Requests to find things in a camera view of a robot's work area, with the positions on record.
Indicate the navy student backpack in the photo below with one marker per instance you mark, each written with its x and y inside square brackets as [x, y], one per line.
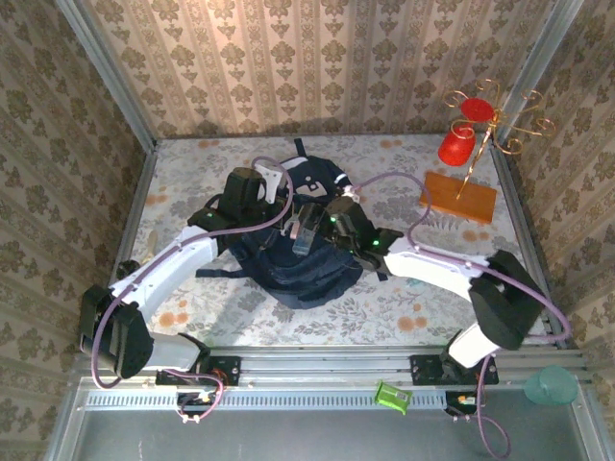
[307, 278]

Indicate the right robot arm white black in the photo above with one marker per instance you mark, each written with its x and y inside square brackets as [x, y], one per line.
[504, 307]

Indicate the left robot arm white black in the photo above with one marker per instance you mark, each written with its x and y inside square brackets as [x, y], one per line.
[115, 336]

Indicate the beige wooden scoop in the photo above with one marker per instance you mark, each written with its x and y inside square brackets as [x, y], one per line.
[153, 240]

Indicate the red plastic cup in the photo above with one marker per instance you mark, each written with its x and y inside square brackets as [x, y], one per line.
[476, 108]
[456, 146]

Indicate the green snack packet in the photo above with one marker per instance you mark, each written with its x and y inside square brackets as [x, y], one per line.
[394, 397]

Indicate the grey metal tray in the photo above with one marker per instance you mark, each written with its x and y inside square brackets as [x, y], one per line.
[288, 437]

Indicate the teal plastic cup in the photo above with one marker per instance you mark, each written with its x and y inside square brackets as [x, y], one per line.
[551, 386]

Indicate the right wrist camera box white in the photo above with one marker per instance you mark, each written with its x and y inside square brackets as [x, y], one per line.
[351, 193]

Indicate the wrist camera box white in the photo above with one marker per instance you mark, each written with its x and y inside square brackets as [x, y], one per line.
[269, 175]
[351, 193]

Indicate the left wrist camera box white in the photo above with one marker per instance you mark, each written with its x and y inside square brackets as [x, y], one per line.
[269, 175]

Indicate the aluminium table edge rail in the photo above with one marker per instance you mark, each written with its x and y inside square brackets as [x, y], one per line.
[139, 192]
[514, 201]

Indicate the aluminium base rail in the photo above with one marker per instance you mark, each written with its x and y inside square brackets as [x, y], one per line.
[327, 367]

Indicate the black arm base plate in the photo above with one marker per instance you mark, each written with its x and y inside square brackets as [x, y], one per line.
[425, 370]
[226, 370]

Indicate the aluminium frame post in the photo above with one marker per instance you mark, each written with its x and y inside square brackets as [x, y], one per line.
[540, 62]
[112, 81]

